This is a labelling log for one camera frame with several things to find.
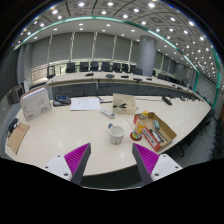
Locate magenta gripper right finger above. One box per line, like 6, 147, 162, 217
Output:
132, 143, 159, 185

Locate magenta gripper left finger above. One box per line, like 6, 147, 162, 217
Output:
64, 143, 91, 185

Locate yellow-capped water bottle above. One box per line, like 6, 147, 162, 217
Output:
132, 110, 148, 140

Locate black marker pen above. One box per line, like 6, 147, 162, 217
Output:
150, 129, 162, 143

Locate open cardboard box red-sided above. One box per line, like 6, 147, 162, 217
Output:
130, 112, 177, 151

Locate grey pen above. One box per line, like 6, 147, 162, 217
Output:
156, 130, 168, 142

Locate red round coaster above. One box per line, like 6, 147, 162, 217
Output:
130, 132, 142, 141

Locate teal eraser block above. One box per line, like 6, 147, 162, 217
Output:
153, 120, 160, 130

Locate white speckled mug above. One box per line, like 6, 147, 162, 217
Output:
108, 124, 125, 145

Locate white remote control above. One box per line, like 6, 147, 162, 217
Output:
100, 109, 116, 119

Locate white paper sheets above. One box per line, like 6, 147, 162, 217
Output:
70, 98, 100, 111

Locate beige cardboard box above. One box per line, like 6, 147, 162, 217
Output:
113, 93, 136, 114

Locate black desk phone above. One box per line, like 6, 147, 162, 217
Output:
53, 96, 71, 107

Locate black table microphone unit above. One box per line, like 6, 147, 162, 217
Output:
162, 96, 172, 106

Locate brown envelope red label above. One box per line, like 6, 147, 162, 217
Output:
7, 123, 30, 153

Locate white carton box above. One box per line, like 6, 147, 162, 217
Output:
20, 86, 52, 121

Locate black device at left edge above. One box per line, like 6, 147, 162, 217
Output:
8, 118, 19, 134

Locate long curved conference desk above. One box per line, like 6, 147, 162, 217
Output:
33, 71, 204, 101

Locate black office chair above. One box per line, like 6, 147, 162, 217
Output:
113, 63, 121, 73
90, 61, 99, 71
80, 62, 89, 72
66, 62, 76, 73
101, 62, 110, 72

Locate grey round pillar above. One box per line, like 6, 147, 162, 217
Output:
137, 35, 157, 77

